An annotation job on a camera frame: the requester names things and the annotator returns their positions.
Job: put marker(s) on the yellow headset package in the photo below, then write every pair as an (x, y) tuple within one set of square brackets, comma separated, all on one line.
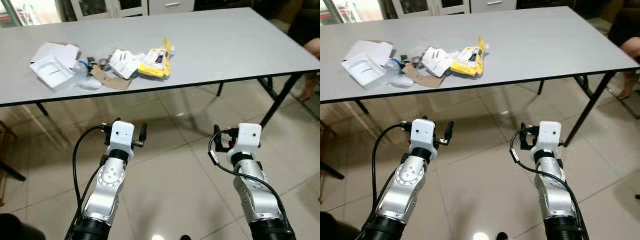
[(156, 62), (468, 62)]

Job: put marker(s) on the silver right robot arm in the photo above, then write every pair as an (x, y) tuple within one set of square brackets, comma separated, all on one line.
[(556, 195), (257, 195)]

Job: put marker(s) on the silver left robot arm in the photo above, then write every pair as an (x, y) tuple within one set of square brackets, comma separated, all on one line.
[(102, 192), (406, 190)]

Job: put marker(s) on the small dark crumpled trash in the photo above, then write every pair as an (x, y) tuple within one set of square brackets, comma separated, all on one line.
[(98, 63), (411, 61)]

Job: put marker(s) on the brown cardboard piece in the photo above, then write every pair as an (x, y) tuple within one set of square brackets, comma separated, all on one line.
[(114, 81), (426, 80)]

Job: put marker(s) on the clear plastic bottle blue cap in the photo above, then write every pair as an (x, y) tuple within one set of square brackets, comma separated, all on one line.
[(395, 69), (82, 70)]

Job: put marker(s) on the white printed packaging box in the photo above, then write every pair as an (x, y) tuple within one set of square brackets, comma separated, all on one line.
[(124, 62), (437, 61)]

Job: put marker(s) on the black slanted table leg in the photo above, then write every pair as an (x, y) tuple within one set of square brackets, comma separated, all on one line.
[(589, 109), (281, 100)]

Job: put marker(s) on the white plastic tray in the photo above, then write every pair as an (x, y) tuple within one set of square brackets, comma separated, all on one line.
[(364, 70), (52, 72)]

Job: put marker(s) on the white folded paper sheet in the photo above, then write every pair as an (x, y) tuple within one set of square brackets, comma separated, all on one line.
[(57, 50), (371, 49)]

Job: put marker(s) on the black furniture leg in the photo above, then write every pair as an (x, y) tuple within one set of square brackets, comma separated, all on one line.
[(332, 171), (12, 171)]

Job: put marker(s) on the white glass door cabinet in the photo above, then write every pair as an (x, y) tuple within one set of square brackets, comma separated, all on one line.
[(430, 6), (107, 7)]

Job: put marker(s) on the person bare leg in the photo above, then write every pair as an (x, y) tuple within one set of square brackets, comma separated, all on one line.
[(313, 55), (631, 55)]

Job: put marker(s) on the white drawer unit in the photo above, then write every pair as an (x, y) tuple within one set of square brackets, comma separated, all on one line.
[(494, 4), (171, 5)]

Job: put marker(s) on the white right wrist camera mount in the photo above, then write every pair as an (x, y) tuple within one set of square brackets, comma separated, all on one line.
[(247, 137), (546, 136)]

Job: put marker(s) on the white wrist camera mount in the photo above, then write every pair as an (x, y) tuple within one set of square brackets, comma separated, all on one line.
[(423, 134), (122, 135), (546, 136), (247, 137)]

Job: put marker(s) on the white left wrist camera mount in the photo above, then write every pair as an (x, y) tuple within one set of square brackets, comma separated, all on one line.
[(423, 134), (122, 135)]

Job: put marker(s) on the window with green frame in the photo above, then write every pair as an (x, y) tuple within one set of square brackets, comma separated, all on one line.
[(27, 11), (350, 10)]

